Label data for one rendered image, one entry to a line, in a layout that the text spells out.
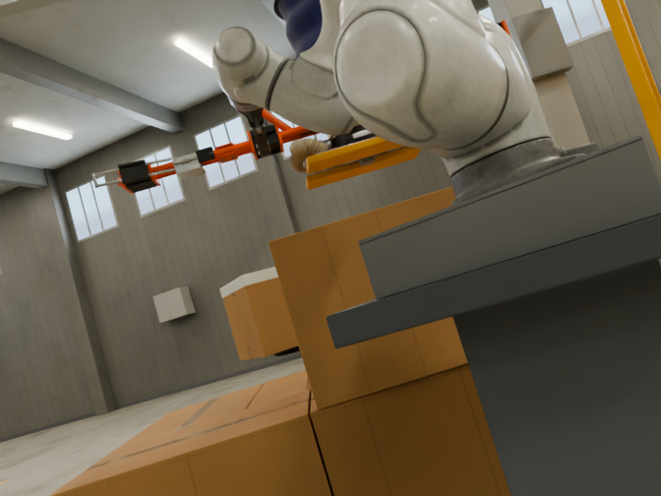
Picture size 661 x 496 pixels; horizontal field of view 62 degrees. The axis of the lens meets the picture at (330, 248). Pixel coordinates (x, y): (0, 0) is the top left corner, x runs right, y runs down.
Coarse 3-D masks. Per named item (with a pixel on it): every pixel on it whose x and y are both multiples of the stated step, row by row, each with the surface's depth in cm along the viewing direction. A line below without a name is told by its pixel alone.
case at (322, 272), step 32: (448, 192) 130; (352, 224) 129; (384, 224) 129; (288, 256) 128; (320, 256) 128; (352, 256) 128; (288, 288) 127; (320, 288) 127; (352, 288) 127; (320, 320) 126; (448, 320) 127; (320, 352) 126; (352, 352) 126; (384, 352) 126; (416, 352) 126; (448, 352) 126; (320, 384) 125; (352, 384) 125; (384, 384) 125
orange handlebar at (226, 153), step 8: (296, 128) 148; (304, 128) 148; (288, 136) 148; (296, 136) 152; (304, 136) 153; (232, 144) 147; (240, 144) 147; (248, 144) 147; (216, 152) 146; (224, 152) 147; (232, 152) 147; (240, 152) 151; (248, 152) 151; (208, 160) 150; (216, 160) 151; (224, 160) 151; (152, 168) 145; (160, 168) 145; (168, 168) 146; (160, 176) 149; (120, 184) 146
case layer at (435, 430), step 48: (288, 384) 191; (432, 384) 126; (144, 432) 180; (192, 432) 149; (240, 432) 127; (288, 432) 124; (336, 432) 124; (384, 432) 124; (432, 432) 125; (480, 432) 125; (96, 480) 122; (144, 480) 122; (192, 480) 122; (240, 480) 122; (288, 480) 123; (336, 480) 123; (384, 480) 123; (432, 480) 124; (480, 480) 124
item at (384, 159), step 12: (384, 156) 156; (396, 156) 157; (408, 156) 161; (336, 168) 155; (348, 168) 155; (360, 168) 157; (372, 168) 162; (312, 180) 155; (324, 180) 158; (336, 180) 163
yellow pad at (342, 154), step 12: (336, 144) 141; (360, 144) 137; (372, 144) 137; (384, 144) 138; (396, 144) 142; (312, 156) 136; (324, 156) 136; (336, 156) 137; (348, 156) 140; (360, 156) 144; (312, 168) 141; (324, 168) 144
